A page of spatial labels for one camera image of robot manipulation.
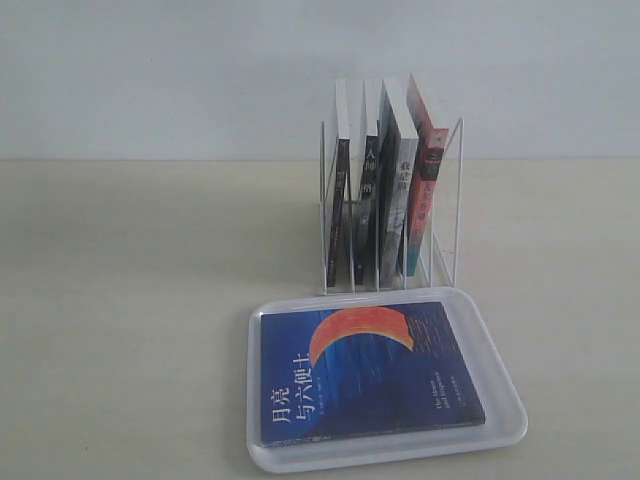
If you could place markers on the blue moon cover book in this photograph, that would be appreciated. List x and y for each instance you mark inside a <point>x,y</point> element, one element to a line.
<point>362,371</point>

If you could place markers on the grey white spine book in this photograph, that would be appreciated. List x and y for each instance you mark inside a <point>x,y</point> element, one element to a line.
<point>398,145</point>

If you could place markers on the black spine book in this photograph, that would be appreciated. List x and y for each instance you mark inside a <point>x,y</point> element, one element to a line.
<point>365,210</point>

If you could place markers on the white wire book rack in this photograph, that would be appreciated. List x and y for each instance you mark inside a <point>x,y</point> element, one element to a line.
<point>438,261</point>

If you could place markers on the white plastic tray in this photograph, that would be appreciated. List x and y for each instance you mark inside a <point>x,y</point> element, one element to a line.
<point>506,419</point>

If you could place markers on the red orange spine book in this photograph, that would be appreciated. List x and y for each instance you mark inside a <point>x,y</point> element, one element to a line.
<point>433,133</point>

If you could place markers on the dark thin book leftmost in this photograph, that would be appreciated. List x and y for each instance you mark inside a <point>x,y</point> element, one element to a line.
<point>336,172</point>

